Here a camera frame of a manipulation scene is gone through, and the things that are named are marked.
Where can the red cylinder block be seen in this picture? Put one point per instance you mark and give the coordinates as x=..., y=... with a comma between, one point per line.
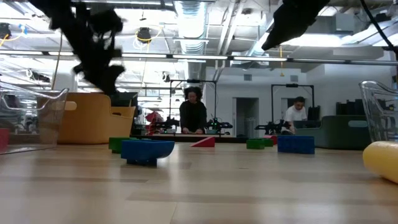
x=275, y=138

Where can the long blue brick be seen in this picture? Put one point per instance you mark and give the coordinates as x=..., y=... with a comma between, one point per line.
x=295, y=144

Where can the square blue brick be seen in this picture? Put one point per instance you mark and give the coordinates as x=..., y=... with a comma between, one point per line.
x=146, y=151

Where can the yellow plastic bin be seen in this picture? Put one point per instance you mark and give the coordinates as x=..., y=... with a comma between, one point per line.
x=90, y=118

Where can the person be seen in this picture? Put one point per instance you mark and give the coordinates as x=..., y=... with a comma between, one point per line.
x=295, y=113
x=192, y=112

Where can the teal plastic bin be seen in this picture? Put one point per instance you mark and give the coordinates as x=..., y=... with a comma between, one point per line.
x=335, y=130

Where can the black aluminium rig frame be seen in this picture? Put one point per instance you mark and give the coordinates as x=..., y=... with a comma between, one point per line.
x=233, y=139

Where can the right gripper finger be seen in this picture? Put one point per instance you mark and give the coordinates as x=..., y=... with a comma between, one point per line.
x=275, y=35

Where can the black gantry frame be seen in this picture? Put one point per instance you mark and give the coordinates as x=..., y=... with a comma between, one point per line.
x=192, y=81
x=292, y=85

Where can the red bag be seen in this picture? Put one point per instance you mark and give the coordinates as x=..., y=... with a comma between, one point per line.
x=154, y=117

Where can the clear plastic tray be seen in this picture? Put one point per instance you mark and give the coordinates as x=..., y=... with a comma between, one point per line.
x=379, y=105
x=34, y=91

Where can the red wedge block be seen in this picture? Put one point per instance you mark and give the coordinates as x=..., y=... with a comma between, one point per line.
x=205, y=143

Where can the square green brick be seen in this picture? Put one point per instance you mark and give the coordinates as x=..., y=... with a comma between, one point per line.
x=255, y=144
x=114, y=145
x=269, y=142

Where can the red rectangular block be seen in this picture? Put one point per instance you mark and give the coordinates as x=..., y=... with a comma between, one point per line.
x=3, y=139

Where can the stack of black crates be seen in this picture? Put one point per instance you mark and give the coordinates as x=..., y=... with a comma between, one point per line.
x=349, y=107

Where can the small black robot arm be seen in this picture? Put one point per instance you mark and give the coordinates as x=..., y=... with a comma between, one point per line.
x=219, y=125
x=272, y=127
x=168, y=124

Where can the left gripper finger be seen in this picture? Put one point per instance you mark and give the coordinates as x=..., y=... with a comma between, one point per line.
x=90, y=74
x=112, y=77

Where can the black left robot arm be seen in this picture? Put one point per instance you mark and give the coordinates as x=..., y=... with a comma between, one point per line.
x=53, y=12

